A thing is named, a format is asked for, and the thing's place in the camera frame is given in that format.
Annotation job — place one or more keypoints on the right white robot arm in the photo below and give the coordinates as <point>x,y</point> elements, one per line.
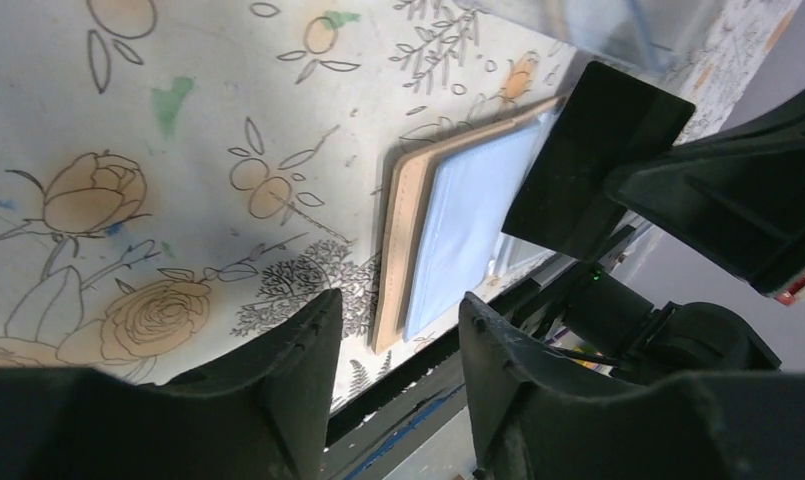
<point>643,343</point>

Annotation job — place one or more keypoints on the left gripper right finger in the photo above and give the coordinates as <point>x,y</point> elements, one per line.
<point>536,414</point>

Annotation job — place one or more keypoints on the clear acrylic card box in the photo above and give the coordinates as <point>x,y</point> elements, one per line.
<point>649,35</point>

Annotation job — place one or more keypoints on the tan card holder wallet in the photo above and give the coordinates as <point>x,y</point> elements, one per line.
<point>446,204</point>

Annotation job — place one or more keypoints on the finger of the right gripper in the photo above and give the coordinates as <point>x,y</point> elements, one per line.
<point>736,197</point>

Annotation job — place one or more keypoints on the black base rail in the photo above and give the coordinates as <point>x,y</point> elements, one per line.
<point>416,411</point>

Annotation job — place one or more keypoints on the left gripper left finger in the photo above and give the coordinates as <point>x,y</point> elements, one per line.
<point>258,412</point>

